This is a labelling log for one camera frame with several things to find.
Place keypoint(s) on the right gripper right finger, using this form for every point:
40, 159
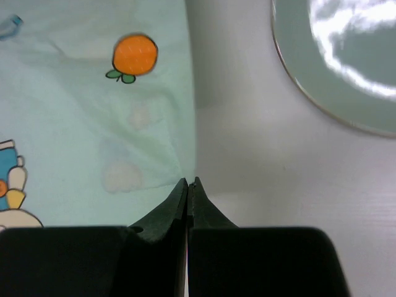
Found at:
227, 260

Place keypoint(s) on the green cartoon print placemat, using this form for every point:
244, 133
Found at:
97, 110

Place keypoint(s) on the green floral plate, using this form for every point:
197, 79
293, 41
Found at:
341, 55

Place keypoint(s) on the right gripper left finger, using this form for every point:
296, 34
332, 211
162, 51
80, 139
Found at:
146, 258

